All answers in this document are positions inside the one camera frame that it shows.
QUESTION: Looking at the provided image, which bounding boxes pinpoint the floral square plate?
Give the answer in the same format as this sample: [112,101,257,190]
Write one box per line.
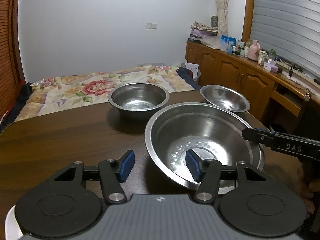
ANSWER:
[4,205,23,240]

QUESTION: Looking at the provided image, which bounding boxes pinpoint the white paper bag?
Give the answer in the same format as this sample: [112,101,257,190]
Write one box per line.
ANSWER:
[185,62,199,79]

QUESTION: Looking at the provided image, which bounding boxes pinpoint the wooden sideboard cabinet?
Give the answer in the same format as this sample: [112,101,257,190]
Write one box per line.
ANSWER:
[185,41,319,137]

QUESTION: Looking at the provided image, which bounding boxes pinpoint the brown louvered wardrobe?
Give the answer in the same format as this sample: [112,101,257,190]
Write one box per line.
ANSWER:
[0,0,25,116]

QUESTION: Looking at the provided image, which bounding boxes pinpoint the floral bed quilt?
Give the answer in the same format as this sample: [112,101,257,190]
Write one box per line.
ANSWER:
[15,65,200,121]

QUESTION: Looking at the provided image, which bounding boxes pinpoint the pink thermos jug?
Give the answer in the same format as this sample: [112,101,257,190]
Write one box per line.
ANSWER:
[248,40,260,62]

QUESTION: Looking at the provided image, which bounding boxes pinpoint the right hand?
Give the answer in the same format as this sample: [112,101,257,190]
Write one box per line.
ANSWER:
[297,164,319,218]

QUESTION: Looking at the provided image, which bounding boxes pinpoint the beige tied curtain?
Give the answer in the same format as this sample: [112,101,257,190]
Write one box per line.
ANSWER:
[216,0,229,36]

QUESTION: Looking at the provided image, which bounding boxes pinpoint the dark clothes on bed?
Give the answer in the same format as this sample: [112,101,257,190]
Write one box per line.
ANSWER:
[1,82,33,132]

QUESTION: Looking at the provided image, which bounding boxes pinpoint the blue tissue package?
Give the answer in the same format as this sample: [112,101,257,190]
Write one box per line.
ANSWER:
[220,35,236,53]

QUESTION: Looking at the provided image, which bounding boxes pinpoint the medium deep steel bowl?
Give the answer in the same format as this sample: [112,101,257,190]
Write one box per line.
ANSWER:
[108,82,170,120]

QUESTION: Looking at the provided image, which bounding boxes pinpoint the pink tissue box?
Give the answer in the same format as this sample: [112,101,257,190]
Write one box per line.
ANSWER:
[263,59,278,73]

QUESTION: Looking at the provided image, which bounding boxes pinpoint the stack of folded cloths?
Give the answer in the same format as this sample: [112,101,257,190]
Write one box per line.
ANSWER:
[190,21,218,41]

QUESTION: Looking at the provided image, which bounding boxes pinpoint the large steel bowl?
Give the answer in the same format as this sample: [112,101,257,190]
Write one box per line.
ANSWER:
[145,102,264,190]

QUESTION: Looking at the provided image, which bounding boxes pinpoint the grey window blind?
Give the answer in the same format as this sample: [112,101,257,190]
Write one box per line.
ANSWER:
[251,0,319,75]

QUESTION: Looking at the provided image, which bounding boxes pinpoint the white wall switch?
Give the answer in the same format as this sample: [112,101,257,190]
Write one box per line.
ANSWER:
[145,23,158,30]

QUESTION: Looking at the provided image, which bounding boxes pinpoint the small shallow steel bowl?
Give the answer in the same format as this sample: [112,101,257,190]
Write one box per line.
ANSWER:
[200,85,251,113]

